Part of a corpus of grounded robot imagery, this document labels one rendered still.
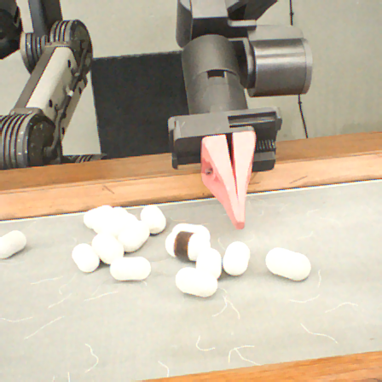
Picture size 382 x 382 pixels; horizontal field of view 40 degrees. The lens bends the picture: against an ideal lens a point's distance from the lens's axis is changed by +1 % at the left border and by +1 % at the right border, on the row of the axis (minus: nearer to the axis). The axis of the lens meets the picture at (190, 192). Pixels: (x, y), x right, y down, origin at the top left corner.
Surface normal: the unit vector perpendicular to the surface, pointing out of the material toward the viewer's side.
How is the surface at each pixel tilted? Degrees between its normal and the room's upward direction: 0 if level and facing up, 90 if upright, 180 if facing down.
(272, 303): 0
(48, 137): 89
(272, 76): 97
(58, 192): 45
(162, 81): 86
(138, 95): 86
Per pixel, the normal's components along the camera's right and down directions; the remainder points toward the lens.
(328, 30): -0.01, 0.33
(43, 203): 0.00, -0.44
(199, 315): -0.08, -0.94
